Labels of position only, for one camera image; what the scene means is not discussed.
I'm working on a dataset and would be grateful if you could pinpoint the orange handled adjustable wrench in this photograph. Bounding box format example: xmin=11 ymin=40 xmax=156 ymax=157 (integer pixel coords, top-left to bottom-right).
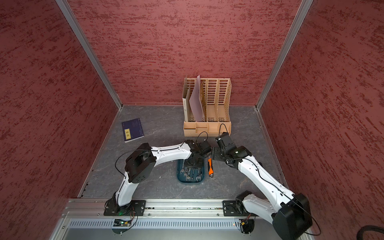
xmin=208 ymin=158 xmax=214 ymax=178

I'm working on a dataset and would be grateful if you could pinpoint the teal plastic storage tray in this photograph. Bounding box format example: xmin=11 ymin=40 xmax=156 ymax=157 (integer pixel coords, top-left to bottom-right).
xmin=177 ymin=160 xmax=205 ymax=184

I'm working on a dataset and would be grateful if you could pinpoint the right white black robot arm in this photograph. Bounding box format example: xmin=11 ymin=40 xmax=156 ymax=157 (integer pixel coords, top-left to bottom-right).
xmin=215 ymin=133 xmax=313 ymax=240

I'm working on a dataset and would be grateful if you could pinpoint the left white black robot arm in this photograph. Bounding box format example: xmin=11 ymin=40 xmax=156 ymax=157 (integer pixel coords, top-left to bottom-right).
xmin=115 ymin=140 xmax=212 ymax=207

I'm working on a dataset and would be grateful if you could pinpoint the silver wrench in tray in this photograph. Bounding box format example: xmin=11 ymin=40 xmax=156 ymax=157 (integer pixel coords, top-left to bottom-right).
xmin=196 ymin=171 xmax=202 ymax=182

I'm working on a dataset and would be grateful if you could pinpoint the wooden desk file organizer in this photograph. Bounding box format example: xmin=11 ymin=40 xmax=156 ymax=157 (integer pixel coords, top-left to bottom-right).
xmin=183 ymin=77 xmax=232 ymax=137

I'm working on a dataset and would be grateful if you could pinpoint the purple folder in organizer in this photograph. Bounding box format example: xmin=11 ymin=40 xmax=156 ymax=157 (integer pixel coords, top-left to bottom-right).
xmin=189 ymin=76 xmax=204 ymax=122

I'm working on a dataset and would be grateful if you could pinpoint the beige folder in organizer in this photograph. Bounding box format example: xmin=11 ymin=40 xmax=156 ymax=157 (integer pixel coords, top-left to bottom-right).
xmin=182 ymin=77 xmax=191 ymax=122

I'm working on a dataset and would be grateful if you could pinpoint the dark purple notebook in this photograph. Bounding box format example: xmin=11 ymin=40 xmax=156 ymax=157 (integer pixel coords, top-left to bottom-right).
xmin=122 ymin=118 xmax=144 ymax=143

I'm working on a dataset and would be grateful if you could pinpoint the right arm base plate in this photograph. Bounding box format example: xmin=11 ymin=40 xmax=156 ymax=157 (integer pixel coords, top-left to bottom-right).
xmin=222 ymin=200 xmax=246 ymax=217

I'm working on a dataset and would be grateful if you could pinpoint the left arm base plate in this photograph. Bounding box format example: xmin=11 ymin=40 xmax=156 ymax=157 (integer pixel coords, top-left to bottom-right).
xmin=104 ymin=199 xmax=147 ymax=217

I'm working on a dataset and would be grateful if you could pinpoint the aluminium front rail frame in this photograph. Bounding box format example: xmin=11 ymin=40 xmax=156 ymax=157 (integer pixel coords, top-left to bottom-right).
xmin=50 ymin=199 xmax=280 ymax=240

